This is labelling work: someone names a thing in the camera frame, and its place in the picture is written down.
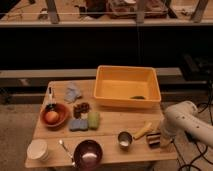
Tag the crumpled blue cloth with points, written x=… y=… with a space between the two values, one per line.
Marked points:
x=72 y=93

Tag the bunch of dark grapes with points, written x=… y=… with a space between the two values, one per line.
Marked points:
x=80 y=108

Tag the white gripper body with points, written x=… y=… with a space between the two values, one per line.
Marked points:
x=165 y=141

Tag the yellow banana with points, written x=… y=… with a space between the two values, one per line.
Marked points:
x=145 y=129

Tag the green sponge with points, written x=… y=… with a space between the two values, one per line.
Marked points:
x=93 y=120

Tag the orange fruit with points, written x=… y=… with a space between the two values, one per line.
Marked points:
x=51 y=117

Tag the striped whiteboard eraser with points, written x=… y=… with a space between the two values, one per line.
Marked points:
x=153 y=140

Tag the small steel cup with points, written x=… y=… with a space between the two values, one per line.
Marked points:
x=124 y=139

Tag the yellow plastic bin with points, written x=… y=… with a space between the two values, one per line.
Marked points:
x=114 y=85

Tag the orange wooden bowl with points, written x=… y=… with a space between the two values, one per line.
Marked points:
x=63 y=112

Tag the dark red bowl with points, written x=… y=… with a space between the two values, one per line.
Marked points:
x=87 y=155

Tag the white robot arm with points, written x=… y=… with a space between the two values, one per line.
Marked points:
x=182 y=116

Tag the metal spoon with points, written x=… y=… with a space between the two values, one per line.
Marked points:
x=61 y=142

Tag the blue sponge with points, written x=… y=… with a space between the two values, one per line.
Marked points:
x=78 y=125

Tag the white marker pen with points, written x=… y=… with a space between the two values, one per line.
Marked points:
x=50 y=96

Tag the green pepper in bin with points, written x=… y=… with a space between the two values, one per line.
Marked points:
x=138 y=97

